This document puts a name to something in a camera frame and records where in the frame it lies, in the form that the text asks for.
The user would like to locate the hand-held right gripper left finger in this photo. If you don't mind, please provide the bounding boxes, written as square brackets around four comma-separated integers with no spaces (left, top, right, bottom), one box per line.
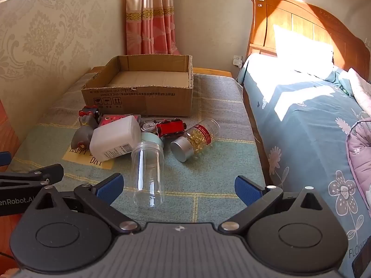
[22,173,142,236]

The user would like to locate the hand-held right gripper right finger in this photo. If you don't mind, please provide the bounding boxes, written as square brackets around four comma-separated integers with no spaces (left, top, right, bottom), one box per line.
[218,175,334,234]

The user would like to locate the clear plastic jar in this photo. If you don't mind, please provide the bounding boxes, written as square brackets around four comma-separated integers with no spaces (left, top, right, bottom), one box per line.
[130,141,165,208]

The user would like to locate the white plastic bottle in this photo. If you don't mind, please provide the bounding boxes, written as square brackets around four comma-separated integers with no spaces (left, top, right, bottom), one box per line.
[89,115,141,162]

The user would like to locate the grey rubber animal toy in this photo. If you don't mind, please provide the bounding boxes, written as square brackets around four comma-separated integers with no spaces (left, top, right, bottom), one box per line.
[71,113,99,154]

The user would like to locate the silver-capped clear pill bottle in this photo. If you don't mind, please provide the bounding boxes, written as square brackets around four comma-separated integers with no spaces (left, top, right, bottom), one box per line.
[170,118,221,163]

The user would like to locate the red and black toy car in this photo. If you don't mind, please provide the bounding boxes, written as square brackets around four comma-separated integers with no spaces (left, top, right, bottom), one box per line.
[78,106,102,123]

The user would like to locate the red toy train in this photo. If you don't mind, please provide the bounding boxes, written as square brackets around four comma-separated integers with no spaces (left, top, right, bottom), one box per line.
[154,118,187,138]

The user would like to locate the brown cardboard box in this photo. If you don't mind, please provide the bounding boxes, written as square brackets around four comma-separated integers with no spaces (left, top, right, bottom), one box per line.
[81,54,194,118]

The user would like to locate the pale green round box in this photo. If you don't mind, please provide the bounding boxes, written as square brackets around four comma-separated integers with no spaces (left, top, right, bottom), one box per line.
[141,132,165,151]

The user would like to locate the small round silver tin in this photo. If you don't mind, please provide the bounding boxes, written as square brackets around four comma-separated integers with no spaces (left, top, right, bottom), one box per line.
[141,121,158,135]

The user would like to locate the blue floral bed sheet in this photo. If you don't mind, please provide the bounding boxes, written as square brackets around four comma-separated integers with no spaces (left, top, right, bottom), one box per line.
[236,53,371,278]

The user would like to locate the pink quilted blanket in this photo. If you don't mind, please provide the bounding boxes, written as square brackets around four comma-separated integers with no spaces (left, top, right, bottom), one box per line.
[345,119,371,206]

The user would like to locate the white pillow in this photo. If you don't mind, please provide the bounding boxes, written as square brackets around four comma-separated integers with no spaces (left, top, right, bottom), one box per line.
[339,68,371,113]

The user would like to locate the wooden bed headboard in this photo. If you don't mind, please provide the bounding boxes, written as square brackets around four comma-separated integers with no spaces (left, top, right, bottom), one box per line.
[246,0,371,82]

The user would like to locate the pink floral curtain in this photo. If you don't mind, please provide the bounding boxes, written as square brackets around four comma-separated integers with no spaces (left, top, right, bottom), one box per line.
[125,0,178,55]

